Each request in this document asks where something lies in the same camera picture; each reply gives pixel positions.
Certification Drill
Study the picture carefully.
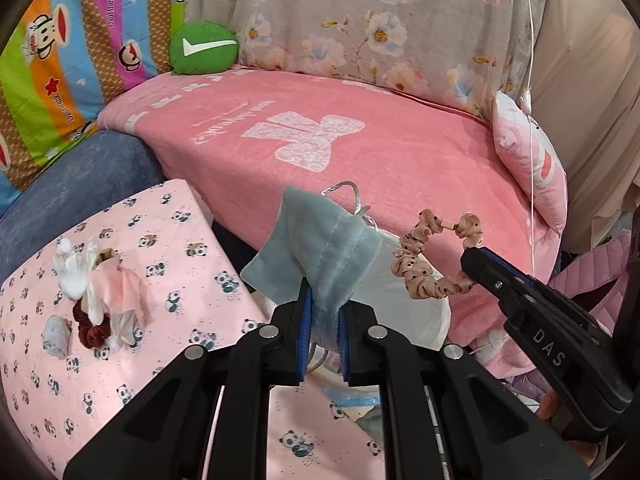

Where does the pink cloth scrap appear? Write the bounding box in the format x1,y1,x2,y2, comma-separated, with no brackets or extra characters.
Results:
87,260,154,326

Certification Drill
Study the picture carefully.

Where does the grey sock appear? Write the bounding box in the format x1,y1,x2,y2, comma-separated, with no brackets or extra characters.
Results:
41,314,76,359

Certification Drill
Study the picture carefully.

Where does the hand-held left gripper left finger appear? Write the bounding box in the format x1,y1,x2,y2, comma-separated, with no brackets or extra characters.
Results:
62,280,312,480

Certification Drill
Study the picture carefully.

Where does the grey plush pouch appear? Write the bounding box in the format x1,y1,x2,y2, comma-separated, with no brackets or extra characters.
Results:
240,185,385,358

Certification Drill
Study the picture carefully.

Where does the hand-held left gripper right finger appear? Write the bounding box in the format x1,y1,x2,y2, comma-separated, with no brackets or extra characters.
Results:
339,305,592,480

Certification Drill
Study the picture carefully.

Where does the green round cushion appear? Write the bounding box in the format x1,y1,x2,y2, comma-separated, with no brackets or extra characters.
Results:
169,21,240,76

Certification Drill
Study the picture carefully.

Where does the striped monkey print quilt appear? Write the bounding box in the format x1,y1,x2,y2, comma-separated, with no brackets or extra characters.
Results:
0,0,189,192

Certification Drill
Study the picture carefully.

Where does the dark red scrunchie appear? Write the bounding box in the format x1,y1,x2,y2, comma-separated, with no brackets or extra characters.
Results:
72,300,109,349

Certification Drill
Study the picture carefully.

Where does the small pink pillow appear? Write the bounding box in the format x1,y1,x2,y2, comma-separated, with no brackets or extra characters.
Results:
492,92,569,237

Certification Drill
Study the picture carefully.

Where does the beige curtain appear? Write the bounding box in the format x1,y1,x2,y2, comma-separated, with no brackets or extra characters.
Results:
534,0,640,252

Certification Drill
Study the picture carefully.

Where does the pink quilted cloth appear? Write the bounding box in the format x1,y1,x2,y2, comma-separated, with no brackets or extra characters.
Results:
550,230,636,337

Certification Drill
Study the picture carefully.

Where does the person's right hand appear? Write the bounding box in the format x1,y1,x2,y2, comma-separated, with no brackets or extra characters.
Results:
540,389,605,467

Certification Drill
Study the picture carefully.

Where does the light blue plastic bag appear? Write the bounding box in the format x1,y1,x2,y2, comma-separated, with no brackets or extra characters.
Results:
327,390,387,442

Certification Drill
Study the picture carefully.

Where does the white waste bin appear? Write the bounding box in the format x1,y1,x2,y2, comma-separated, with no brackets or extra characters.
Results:
307,180,452,377

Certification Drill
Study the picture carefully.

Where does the pink blanket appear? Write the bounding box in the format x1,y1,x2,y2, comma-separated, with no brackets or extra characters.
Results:
97,65,562,362

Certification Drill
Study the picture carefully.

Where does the pink panda print cloth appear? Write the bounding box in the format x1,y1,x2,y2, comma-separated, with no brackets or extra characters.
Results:
0,180,392,480

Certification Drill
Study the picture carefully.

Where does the floral grey pillow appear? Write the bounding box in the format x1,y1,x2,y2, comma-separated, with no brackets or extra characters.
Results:
182,0,551,122

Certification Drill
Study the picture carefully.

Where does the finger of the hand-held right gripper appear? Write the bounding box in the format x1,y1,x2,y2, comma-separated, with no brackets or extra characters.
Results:
461,247,553,295
461,260,516,322

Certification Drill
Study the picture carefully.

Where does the beige spotted scrunchie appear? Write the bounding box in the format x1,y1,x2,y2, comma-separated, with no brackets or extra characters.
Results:
391,208,482,301

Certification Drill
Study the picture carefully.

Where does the white knotted cloth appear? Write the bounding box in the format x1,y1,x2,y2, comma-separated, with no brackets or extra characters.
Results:
52,237,103,302

